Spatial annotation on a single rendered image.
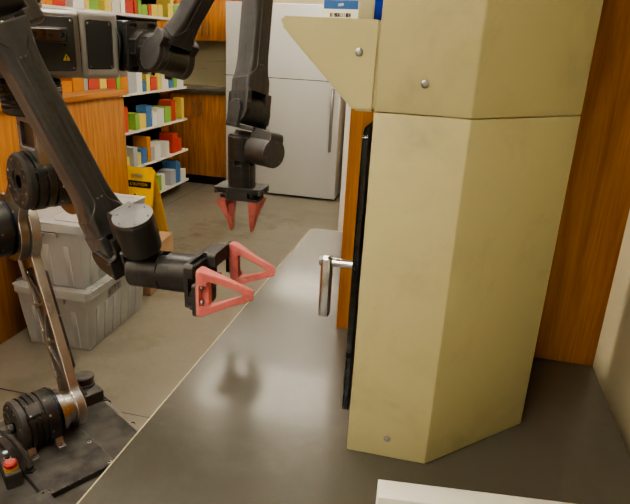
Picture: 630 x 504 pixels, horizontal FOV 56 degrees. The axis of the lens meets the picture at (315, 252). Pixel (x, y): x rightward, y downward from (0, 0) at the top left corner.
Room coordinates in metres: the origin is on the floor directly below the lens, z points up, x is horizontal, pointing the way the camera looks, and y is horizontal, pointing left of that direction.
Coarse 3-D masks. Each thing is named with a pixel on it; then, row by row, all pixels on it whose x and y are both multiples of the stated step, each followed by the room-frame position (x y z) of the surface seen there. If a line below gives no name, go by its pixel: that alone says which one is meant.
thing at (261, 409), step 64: (256, 320) 1.09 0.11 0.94; (320, 320) 1.11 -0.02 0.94; (192, 384) 0.84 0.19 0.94; (256, 384) 0.85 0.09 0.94; (320, 384) 0.86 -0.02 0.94; (576, 384) 0.91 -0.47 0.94; (128, 448) 0.68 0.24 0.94; (192, 448) 0.68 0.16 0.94; (256, 448) 0.69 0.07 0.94; (320, 448) 0.70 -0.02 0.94; (512, 448) 0.72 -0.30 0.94; (576, 448) 0.73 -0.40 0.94
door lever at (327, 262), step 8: (320, 256) 0.76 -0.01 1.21; (328, 256) 0.76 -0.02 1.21; (320, 264) 0.76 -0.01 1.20; (328, 264) 0.75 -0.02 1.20; (336, 264) 0.75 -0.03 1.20; (344, 264) 0.75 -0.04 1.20; (320, 272) 0.76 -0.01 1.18; (328, 272) 0.75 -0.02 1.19; (320, 280) 0.76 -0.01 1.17; (328, 280) 0.75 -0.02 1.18; (320, 288) 0.75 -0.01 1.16; (328, 288) 0.75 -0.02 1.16; (320, 296) 0.75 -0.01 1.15; (328, 296) 0.75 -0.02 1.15; (320, 304) 0.75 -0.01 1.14; (328, 304) 0.75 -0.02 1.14; (320, 312) 0.75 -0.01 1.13; (328, 312) 0.75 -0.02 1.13
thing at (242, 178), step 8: (232, 160) 1.19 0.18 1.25; (232, 168) 1.19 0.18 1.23; (240, 168) 1.19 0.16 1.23; (248, 168) 1.19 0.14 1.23; (232, 176) 1.19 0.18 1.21; (240, 176) 1.19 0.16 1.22; (248, 176) 1.19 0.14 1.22; (224, 184) 1.21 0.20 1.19; (232, 184) 1.19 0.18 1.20; (240, 184) 1.19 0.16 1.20; (248, 184) 1.19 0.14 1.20; (256, 184) 1.23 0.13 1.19; (264, 184) 1.23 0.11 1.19; (224, 192) 1.19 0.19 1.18; (248, 192) 1.18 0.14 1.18; (256, 192) 1.17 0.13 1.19
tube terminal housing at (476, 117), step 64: (384, 0) 0.70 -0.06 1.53; (448, 0) 0.68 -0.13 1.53; (512, 0) 0.69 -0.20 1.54; (576, 0) 0.75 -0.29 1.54; (384, 64) 0.70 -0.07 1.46; (448, 64) 0.68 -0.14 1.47; (512, 64) 0.70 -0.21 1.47; (576, 64) 0.77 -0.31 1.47; (384, 128) 0.69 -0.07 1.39; (448, 128) 0.68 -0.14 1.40; (512, 128) 0.71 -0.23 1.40; (576, 128) 0.78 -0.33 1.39; (384, 192) 0.69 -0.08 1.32; (448, 192) 0.68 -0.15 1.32; (512, 192) 0.72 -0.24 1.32; (384, 256) 0.69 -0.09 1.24; (448, 256) 0.68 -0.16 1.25; (512, 256) 0.73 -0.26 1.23; (384, 320) 0.69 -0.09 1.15; (448, 320) 0.68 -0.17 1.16; (512, 320) 0.75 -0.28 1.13; (384, 384) 0.69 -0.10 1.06; (448, 384) 0.69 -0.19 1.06; (512, 384) 0.76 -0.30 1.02; (384, 448) 0.69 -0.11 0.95; (448, 448) 0.70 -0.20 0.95
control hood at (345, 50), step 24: (288, 24) 0.72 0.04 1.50; (312, 24) 0.71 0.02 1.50; (336, 24) 0.71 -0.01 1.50; (360, 24) 0.70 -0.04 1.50; (312, 48) 0.71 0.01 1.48; (336, 48) 0.71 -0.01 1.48; (360, 48) 0.70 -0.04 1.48; (336, 72) 0.71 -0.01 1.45; (360, 72) 0.70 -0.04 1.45; (360, 96) 0.70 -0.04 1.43
